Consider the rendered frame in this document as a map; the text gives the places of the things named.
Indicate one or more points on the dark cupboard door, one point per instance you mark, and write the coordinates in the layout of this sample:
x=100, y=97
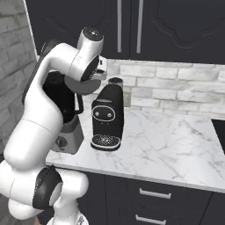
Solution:
x=215, y=209
x=184, y=29
x=67, y=17
x=95, y=199

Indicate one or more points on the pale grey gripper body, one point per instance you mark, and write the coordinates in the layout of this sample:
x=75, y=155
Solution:
x=99, y=75

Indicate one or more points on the grey wall socket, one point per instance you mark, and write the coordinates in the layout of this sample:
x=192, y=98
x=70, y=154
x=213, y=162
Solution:
x=127, y=99

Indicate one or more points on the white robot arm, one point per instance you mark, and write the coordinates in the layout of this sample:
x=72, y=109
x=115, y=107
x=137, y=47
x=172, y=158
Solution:
x=38, y=126

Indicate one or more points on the dark upper cupboard door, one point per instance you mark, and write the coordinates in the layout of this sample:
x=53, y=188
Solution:
x=184, y=29
x=67, y=17

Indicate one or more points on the black coffee machine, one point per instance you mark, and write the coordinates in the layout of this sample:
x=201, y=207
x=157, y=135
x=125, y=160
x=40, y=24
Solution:
x=107, y=117

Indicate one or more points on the black blender with grey base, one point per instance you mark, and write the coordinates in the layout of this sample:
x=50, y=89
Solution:
x=68, y=137

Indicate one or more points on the black hob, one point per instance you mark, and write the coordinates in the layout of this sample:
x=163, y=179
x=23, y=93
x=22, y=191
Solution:
x=220, y=133

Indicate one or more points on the dark lower cupboard door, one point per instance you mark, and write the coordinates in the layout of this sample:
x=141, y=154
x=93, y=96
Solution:
x=95, y=199
x=215, y=209

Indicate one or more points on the dark drawer front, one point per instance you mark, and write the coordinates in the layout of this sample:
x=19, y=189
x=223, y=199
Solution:
x=181, y=190
x=123, y=215

